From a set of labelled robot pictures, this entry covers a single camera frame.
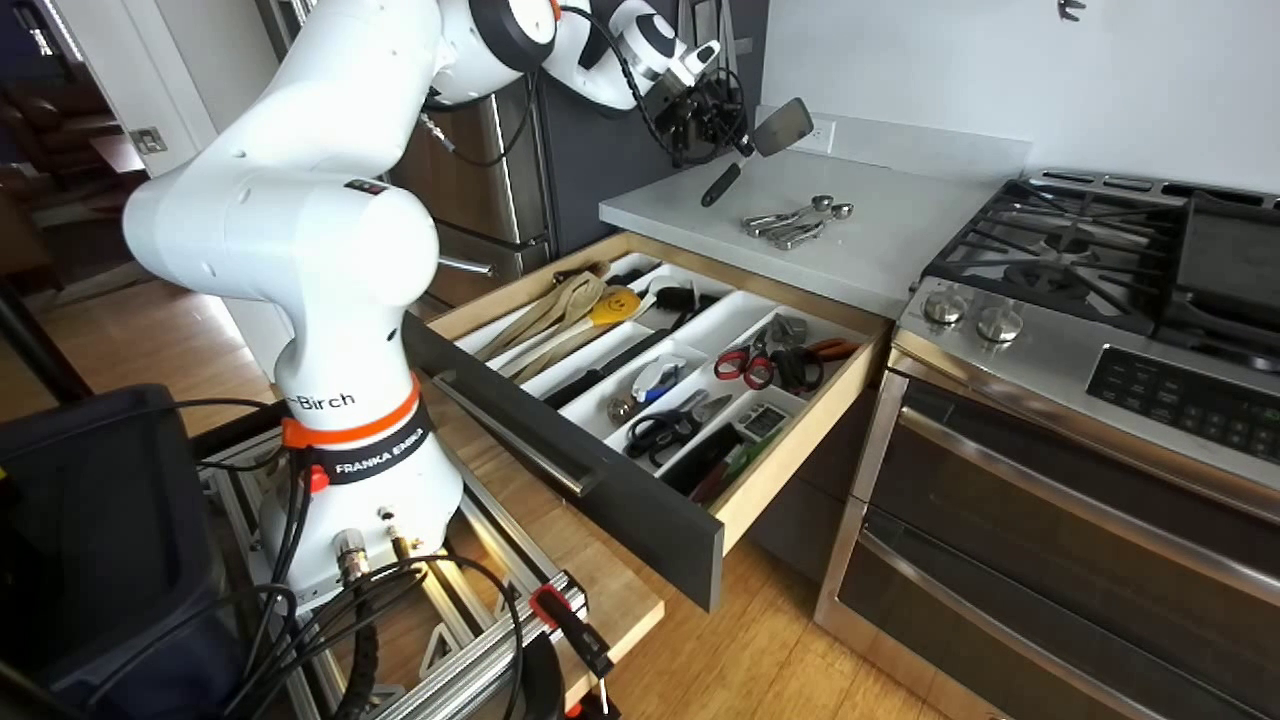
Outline metal spatula black handle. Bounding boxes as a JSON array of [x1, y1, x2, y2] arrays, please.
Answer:
[[695, 93, 818, 211]]

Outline range drawer handle bar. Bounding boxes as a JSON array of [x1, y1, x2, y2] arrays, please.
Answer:
[[858, 529, 1168, 720]]

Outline stainless steel refrigerator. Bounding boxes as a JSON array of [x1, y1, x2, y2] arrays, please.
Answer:
[[257, 0, 772, 322]]

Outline red handled scissors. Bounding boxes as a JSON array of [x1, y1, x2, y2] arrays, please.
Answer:
[[712, 338, 791, 393]]

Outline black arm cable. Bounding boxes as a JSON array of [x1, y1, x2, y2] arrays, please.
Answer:
[[555, 0, 753, 174]]

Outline oven door handle bar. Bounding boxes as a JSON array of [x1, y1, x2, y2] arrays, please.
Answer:
[[897, 402, 1280, 611]]

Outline metal measuring spoons set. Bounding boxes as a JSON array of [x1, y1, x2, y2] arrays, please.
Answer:
[[736, 192, 855, 255]]

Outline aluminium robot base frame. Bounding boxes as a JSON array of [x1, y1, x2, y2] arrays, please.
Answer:
[[195, 423, 593, 720]]

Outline black green gadget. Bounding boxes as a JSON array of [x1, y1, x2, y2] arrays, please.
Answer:
[[656, 402, 791, 503]]

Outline black handled scissors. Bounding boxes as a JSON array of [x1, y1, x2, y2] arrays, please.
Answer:
[[618, 402, 712, 463]]

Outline wooden drawer dark front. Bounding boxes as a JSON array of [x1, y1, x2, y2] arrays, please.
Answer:
[[394, 230, 897, 617]]

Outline wooden mounting board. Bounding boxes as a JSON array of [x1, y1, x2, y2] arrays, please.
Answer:
[[184, 386, 666, 715]]

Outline black red handled tool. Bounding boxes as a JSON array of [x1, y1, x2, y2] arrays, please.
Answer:
[[772, 334, 862, 402]]

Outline black stove griddle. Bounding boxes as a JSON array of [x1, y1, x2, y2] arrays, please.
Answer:
[[1157, 188, 1280, 376]]

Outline pale wooden spoon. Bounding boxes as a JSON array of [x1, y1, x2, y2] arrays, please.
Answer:
[[474, 270, 607, 367]]

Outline yellow spatula wooden handle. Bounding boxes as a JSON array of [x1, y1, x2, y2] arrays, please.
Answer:
[[495, 285, 640, 393]]

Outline silver stove knob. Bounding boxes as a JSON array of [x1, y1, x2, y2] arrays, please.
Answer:
[[971, 298, 1028, 353], [920, 285, 971, 334]]

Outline white drawer organizer tray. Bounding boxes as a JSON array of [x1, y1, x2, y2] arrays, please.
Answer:
[[455, 250, 870, 512]]

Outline red handled clamp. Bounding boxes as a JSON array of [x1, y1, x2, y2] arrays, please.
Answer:
[[525, 577, 624, 720]]

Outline grey metal tool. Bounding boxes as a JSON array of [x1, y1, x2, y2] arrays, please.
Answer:
[[754, 314, 812, 357]]

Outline black base cable bundle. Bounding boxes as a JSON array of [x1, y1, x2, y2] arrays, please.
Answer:
[[216, 454, 531, 720]]

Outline black long handled utensil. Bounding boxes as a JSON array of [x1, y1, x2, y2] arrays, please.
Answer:
[[540, 323, 670, 414]]

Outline black table leg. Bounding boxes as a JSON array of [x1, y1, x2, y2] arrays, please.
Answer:
[[0, 281, 95, 414]]

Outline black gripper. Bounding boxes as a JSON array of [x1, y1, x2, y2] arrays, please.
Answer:
[[651, 66, 768, 174]]

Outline black cast iron grate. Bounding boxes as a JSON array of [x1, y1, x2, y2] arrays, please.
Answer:
[[929, 178, 1188, 338]]

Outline stainless steel gas range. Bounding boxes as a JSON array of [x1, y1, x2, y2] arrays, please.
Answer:
[[812, 164, 1280, 720]]

